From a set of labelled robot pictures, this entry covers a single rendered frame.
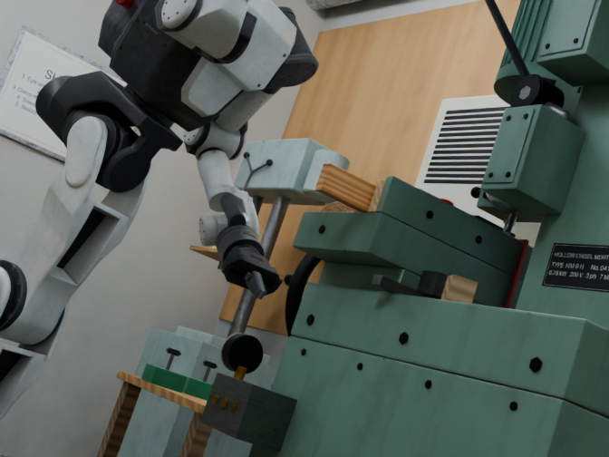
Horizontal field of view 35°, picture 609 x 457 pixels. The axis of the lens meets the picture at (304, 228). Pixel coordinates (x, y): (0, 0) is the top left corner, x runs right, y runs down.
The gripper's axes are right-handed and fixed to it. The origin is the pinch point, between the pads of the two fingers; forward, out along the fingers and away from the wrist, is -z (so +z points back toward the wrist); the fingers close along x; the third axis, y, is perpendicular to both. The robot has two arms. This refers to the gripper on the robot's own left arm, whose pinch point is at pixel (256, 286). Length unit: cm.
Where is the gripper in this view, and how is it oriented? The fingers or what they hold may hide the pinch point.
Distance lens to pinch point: 187.4
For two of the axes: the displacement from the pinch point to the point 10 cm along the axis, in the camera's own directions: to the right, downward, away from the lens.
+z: -2.9, -4.9, 8.3
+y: 5.3, -8.0, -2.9
